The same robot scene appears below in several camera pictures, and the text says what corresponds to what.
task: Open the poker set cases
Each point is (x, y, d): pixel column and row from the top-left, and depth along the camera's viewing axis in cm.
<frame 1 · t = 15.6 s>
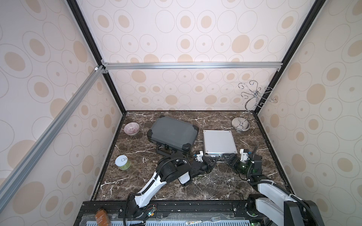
left hand: (224, 161, 83), fingers closed
right hand: (230, 158, 87), fingers open
dark grey poker case: (173, 132, 97), point 9 cm above the table
silver aluminium poker case: (216, 142, 94), point 7 cm above the table
pink ribbed bowl: (131, 128, 108), point 2 cm above the table
chrome hook stand: (242, 124, 111), point 2 cm above the table
white lidded green can: (122, 161, 87), point 6 cm above the table

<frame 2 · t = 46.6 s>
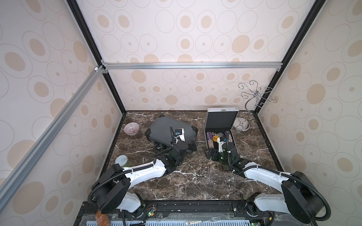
left hand: (193, 138, 81), fingers open
right hand: (213, 150, 88), fingers open
silver aluminium poker case: (218, 121, 98), point 13 cm above the table
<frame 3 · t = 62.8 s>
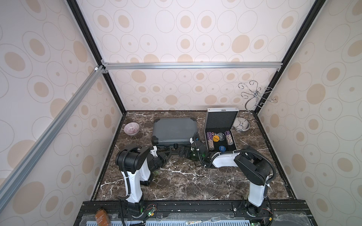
left hand: (175, 152, 89), fingers closed
right hand: (185, 151, 93), fingers open
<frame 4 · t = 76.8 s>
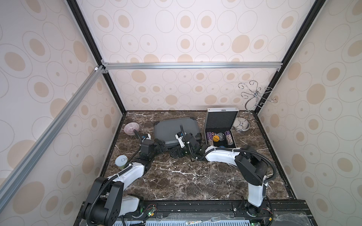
left hand: (163, 142, 89), fingers open
right hand: (180, 147, 91), fingers open
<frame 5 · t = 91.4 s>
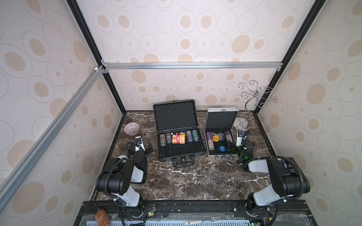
left hand: (143, 139, 89), fingers open
right hand: (242, 141, 94), fingers open
dark grey poker case: (177, 116, 105), point 11 cm above the table
multicolour chip stack left: (162, 140, 99), point 5 cm above the table
purple green chip stack: (168, 138, 100), point 4 cm above the table
yellow red card box: (178, 139, 99), point 5 cm above the table
purple chip stack right: (189, 136, 102), point 4 cm above the table
teal chip stack right: (195, 135, 102), point 4 cm above the table
